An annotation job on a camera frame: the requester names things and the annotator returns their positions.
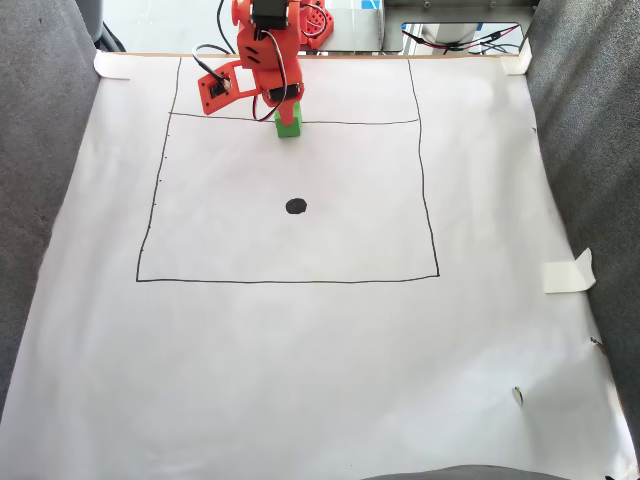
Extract orange gripper camera mount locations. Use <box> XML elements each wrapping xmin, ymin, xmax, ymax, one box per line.
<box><xmin>197</xmin><ymin>60</ymin><xmax>259</xmax><ymax>116</ymax></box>

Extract white paper sheet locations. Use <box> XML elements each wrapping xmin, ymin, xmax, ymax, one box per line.
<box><xmin>0</xmin><ymin>52</ymin><xmax>639</xmax><ymax>480</ymax></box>

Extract black camera cable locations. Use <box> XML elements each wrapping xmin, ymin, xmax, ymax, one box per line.
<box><xmin>192</xmin><ymin>0</ymin><xmax>237</xmax><ymax>85</ymax></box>

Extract dark grey post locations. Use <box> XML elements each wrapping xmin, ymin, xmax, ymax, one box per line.
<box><xmin>77</xmin><ymin>0</ymin><xmax>126</xmax><ymax>53</ymax></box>

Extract white tape piece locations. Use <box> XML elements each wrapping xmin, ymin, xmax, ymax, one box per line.
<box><xmin>542</xmin><ymin>247</ymin><xmax>597</xmax><ymax>295</ymax></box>
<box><xmin>93</xmin><ymin>49</ymin><xmax>132</xmax><ymax>81</ymax></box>
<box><xmin>501</xmin><ymin>37</ymin><xmax>532</xmax><ymax>76</ymax></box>

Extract metal base plate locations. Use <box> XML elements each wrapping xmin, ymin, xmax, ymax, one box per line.
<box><xmin>297</xmin><ymin>7</ymin><xmax>384</xmax><ymax>54</ymax></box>

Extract green block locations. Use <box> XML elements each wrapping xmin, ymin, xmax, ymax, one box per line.
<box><xmin>274</xmin><ymin>102</ymin><xmax>304</xmax><ymax>139</ymax></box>

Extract grey fabric panel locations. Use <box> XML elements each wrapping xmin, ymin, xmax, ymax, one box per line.
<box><xmin>524</xmin><ymin>0</ymin><xmax>640</xmax><ymax>451</ymax></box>
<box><xmin>0</xmin><ymin>0</ymin><xmax>101</xmax><ymax>421</ymax></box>

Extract red and black cables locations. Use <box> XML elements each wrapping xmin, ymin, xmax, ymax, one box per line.
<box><xmin>402</xmin><ymin>24</ymin><xmax>524</xmax><ymax>55</ymax></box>

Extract white round device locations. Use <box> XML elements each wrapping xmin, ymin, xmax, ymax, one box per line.
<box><xmin>419</xmin><ymin>22</ymin><xmax>479</xmax><ymax>47</ymax></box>

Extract metal frame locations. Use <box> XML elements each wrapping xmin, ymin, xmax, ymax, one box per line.
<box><xmin>382</xmin><ymin>0</ymin><xmax>539</xmax><ymax>55</ymax></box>

